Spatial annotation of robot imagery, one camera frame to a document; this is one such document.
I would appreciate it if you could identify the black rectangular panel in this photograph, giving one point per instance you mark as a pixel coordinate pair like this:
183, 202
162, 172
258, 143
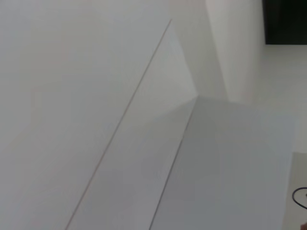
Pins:
285, 21

